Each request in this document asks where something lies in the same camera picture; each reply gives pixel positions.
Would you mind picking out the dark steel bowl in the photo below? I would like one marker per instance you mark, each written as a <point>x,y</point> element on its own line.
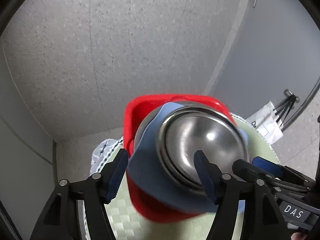
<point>219,140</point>

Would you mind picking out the white tote bag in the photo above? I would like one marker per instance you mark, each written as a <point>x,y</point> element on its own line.
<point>269,119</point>

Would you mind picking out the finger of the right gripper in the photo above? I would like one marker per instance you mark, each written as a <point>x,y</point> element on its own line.
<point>272,167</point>
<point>248,172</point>

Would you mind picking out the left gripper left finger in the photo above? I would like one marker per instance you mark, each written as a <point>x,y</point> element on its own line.
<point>59,218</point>

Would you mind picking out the blue plate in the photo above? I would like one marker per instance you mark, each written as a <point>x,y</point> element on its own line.
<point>162,164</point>

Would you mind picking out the crumpled plastic bag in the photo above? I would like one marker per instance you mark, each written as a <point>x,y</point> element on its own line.
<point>104,153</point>

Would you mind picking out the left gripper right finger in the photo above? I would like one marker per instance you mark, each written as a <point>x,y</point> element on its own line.
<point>262,216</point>

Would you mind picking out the faceted steel bowl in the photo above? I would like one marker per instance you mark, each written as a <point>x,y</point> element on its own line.
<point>180,179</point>

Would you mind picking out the red plastic bin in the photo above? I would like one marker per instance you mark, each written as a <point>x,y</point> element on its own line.
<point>150,104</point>

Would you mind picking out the green checkered round mat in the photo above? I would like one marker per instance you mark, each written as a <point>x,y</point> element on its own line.
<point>127,223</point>

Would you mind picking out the smooth steel bowl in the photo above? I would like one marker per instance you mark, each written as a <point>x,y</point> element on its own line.
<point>175,169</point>

